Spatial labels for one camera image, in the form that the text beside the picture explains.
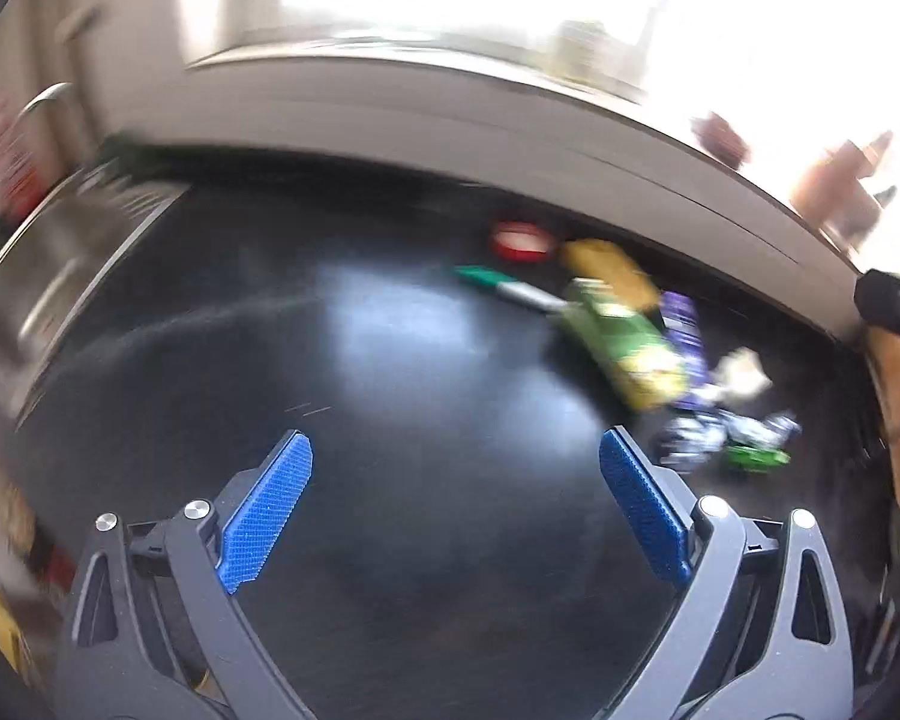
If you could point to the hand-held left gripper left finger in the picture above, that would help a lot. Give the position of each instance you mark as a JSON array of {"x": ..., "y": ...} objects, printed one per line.
[{"x": 266, "y": 517}]

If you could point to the blurry brown object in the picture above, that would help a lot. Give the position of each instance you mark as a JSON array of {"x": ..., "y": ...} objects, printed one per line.
[
  {"x": 840, "y": 187},
  {"x": 720, "y": 139}
]

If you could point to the white window sill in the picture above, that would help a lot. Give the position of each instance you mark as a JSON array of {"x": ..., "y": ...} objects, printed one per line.
[{"x": 420, "y": 120}]

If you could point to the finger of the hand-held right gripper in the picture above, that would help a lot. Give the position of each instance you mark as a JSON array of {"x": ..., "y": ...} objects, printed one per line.
[{"x": 896, "y": 304}]

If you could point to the silver faucet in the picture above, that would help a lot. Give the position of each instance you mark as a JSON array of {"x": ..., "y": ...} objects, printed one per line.
[{"x": 45, "y": 97}]

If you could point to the red round lid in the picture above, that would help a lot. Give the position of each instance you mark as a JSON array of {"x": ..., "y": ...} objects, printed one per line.
[{"x": 523, "y": 241}]

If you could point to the yellow snack packet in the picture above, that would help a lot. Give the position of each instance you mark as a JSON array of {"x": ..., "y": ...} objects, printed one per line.
[{"x": 607, "y": 262}]

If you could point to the stainless steel sink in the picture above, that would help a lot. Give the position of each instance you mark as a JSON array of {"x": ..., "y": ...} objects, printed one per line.
[{"x": 60, "y": 255}]

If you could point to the purple snack packet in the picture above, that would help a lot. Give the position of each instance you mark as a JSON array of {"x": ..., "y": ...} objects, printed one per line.
[{"x": 682, "y": 324}]

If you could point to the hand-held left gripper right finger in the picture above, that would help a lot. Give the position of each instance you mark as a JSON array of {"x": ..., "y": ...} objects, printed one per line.
[{"x": 641, "y": 510}]

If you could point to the green foil wrapper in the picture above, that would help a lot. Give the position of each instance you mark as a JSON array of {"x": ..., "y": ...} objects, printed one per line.
[{"x": 757, "y": 454}]

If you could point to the green snack packet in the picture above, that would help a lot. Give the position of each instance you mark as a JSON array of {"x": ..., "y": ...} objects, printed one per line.
[{"x": 622, "y": 337}]

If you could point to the white crumpled paper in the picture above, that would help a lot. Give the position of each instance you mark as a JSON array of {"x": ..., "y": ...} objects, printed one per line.
[{"x": 742, "y": 375}]

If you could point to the green marker pen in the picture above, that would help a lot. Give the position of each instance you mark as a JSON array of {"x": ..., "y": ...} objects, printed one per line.
[{"x": 491, "y": 279}]

